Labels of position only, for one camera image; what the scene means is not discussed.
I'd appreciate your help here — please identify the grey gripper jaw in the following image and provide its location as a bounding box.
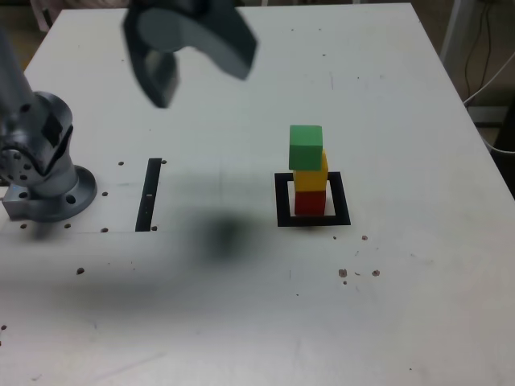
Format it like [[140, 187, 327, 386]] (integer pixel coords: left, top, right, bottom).
[[122, 10, 181, 109], [135, 0, 259, 81]]

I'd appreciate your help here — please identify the green cube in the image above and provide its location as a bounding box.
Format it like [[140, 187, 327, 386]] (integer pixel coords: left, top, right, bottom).
[[288, 124, 324, 172]]

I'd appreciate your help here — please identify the yellow cube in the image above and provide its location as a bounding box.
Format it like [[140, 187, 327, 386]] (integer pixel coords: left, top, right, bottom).
[[293, 150, 329, 193]]

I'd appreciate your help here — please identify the red cube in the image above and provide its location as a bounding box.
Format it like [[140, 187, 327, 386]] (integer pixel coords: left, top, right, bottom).
[[294, 189, 327, 217]]

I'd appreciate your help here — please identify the black tape square outline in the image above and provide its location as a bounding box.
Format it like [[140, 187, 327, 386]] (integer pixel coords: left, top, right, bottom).
[[274, 171, 352, 228]]

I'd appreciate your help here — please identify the black tape strip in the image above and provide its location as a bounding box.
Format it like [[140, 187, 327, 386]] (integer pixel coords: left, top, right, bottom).
[[134, 158, 163, 233]]

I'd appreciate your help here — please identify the grey box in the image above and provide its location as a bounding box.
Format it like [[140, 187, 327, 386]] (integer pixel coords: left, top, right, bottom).
[[468, 105, 515, 126]]

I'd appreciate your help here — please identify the white metal post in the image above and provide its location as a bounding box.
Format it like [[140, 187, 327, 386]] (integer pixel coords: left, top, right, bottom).
[[440, 0, 476, 65]]

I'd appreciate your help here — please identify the thin black cable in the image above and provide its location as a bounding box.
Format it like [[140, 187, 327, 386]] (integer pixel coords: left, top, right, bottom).
[[484, 0, 496, 84], [464, 0, 484, 96]]

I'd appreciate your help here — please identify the white cable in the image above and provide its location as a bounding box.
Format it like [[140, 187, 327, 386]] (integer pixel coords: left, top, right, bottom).
[[462, 51, 515, 154]]

